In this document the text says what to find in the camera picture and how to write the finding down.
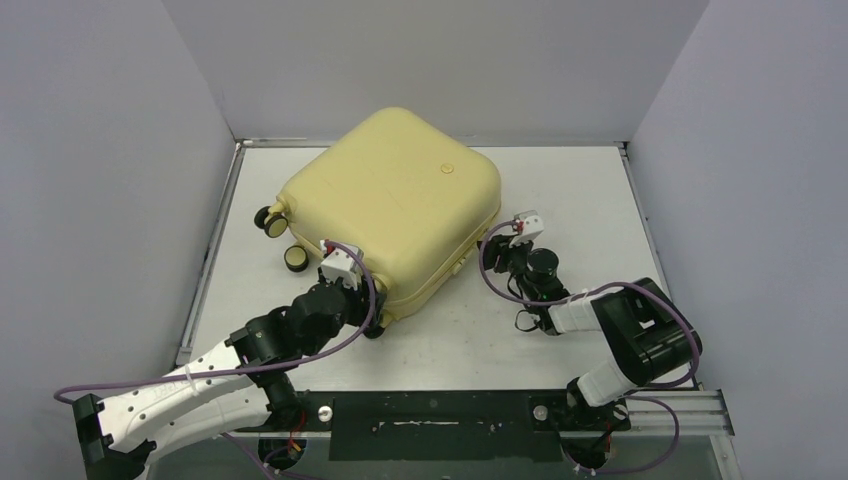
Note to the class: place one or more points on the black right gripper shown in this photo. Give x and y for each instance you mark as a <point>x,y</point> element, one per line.
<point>499,254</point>

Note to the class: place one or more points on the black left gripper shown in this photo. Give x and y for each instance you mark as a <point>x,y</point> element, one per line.
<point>359,300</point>

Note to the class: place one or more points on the yellow suitcase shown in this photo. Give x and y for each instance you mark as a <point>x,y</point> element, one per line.
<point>415,200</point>

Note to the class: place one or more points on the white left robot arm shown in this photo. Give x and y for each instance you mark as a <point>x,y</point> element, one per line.
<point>242,382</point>

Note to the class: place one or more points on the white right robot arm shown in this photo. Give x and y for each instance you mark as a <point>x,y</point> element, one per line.
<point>647,336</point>

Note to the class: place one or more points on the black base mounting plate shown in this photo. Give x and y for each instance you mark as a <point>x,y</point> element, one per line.
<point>539,425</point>

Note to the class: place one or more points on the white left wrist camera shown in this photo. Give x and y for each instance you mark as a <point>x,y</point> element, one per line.
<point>340,266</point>

